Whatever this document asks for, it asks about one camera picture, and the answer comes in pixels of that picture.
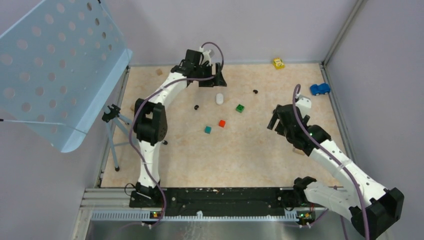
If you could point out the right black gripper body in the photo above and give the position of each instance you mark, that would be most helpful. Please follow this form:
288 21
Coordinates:
280 127

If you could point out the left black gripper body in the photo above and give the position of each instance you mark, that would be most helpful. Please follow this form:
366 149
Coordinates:
203 72

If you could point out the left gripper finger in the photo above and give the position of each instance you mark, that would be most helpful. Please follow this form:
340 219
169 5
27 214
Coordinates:
218 78
207 82

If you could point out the white earbud charging case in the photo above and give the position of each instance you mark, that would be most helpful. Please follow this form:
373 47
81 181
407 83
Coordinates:
219 99

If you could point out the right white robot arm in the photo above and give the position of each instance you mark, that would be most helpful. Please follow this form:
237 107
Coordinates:
371 207

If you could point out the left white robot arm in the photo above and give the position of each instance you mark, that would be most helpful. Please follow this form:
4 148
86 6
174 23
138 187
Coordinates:
150 124

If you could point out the wooden cylinder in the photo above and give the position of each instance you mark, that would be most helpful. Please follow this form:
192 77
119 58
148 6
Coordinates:
298 151

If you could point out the green lego brick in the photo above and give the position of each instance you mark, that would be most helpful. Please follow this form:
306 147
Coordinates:
240 108

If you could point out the small wooden cube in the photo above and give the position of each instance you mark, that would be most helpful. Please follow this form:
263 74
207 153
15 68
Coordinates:
159 72

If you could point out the orange cube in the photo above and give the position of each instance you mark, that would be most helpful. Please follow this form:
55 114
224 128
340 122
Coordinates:
222 123

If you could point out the teal cube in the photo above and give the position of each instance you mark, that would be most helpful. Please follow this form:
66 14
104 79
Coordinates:
207 129

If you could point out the blue toy car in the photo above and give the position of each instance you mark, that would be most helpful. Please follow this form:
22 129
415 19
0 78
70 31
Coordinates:
320 89

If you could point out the yellow toy car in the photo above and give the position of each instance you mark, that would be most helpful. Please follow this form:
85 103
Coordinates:
278 63

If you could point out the blue perforated metal panel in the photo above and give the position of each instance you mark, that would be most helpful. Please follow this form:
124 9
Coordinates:
58 66

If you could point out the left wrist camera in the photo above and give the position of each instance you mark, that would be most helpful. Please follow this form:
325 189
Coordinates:
206 56

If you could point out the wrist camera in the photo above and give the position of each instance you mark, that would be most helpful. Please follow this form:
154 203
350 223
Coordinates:
304 104
206 56

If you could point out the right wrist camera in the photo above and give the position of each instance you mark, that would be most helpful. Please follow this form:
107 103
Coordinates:
304 104

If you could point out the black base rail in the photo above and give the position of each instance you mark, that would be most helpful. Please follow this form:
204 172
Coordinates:
221 201

